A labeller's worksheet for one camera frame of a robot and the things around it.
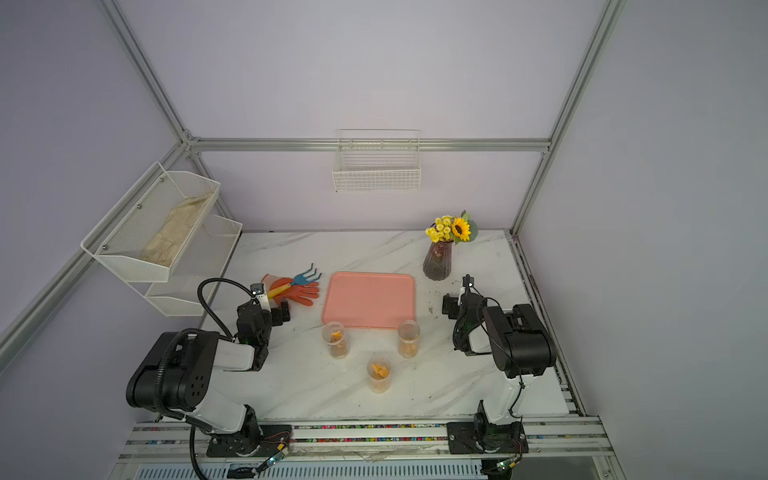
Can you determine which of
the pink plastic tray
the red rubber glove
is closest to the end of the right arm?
the pink plastic tray

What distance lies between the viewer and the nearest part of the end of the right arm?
90 centimetres

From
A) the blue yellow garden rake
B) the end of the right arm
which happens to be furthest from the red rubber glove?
the end of the right arm

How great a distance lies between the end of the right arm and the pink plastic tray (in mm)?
115

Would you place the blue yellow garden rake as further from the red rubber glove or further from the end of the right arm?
the end of the right arm

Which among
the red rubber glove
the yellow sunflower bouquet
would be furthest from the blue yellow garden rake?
the yellow sunflower bouquet

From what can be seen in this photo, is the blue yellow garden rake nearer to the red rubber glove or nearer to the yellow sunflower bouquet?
the red rubber glove

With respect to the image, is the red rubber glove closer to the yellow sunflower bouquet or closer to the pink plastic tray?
the pink plastic tray

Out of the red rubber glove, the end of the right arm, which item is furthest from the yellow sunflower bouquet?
the red rubber glove

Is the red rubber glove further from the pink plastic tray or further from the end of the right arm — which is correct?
the end of the right arm

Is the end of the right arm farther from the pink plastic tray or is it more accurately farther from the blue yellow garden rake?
the blue yellow garden rake

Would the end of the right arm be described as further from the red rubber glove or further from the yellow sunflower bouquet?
the red rubber glove

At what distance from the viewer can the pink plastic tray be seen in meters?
1.01

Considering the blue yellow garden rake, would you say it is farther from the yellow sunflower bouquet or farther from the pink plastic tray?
the yellow sunflower bouquet
